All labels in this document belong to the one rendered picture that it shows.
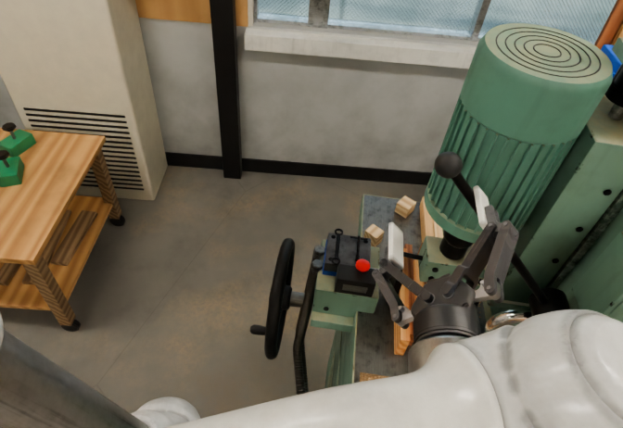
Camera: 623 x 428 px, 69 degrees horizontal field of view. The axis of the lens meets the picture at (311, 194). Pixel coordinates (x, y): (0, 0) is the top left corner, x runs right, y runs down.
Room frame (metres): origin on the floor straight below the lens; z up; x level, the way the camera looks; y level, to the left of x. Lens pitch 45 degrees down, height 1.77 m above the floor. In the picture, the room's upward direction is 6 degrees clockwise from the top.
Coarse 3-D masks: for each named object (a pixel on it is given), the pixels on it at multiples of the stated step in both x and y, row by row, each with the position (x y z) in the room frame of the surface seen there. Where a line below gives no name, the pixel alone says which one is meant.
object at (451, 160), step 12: (444, 156) 0.45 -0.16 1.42; (456, 156) 0.45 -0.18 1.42; (444, 168) 0.44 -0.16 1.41; (456, 168) 0.44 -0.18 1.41; (456, 180) 0.45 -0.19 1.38; (468, 192) 0.45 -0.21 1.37; (516, 264) 0.44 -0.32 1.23; (528, 276) 0.44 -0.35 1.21; (552, 288) 0.46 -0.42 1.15; (528, 300) 0.46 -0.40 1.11; (540, 300) 0.44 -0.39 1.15; (552, 300) 0.44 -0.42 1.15; (564, 300) 0.44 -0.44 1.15; (540, 312) 0.42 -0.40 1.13
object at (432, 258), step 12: (432, 240) 0.61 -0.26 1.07; (420, 252) 0.61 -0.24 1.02; (432, 252) 0.58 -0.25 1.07; (468, 252) 0.59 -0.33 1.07; (420, 264) 0.59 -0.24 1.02; (432, 264) 0.56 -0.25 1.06; (444, 264) 0.56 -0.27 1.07; (456, 264) 0.56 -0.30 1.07; (420, 276) 0.56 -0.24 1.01; (432, 276) 0.55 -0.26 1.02; (480, 276) 0.55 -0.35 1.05
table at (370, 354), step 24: (360, 216) 0.85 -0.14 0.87; (384, 216) 0.82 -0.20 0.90; (408, 216) 0.83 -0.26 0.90; (384, 240) 0.74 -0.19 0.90; (408, 240) 0.75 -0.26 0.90; (312, 312) 0.54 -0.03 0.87; (384, 312) 0.54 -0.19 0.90; (360, 336) 0.47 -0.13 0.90; (384, 336) 0.48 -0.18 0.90; (360, 360) 0.42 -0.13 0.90; (384, 360) 0.43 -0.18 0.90
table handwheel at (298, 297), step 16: (288, 240) 0.68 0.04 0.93; (288, 256) 0.63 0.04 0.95; (288, 272) 0.71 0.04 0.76; (272, 288) 0.54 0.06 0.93; (288, 288) 0.61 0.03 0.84; (272, 304) 0.51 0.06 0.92; (288, 304) 0.58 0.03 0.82; (272, 320) 0.49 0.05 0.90; (272, 336) 0.47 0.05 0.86; (272, 352) 0.46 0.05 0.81
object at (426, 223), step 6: (420, 204) 0.87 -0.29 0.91; (420, 210) 0.85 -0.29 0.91; (426, 210) 0.82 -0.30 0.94; (420, 216) 0.83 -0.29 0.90; (426, 216) 0.80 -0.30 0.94; (426, 222) 0.78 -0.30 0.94; (432, 222) 0.78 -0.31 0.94; (426, 228) 0.76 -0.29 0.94; (432, 228) 0.76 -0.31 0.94; (426, 234) 0.74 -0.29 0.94; (432, 234) 0.74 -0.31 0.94
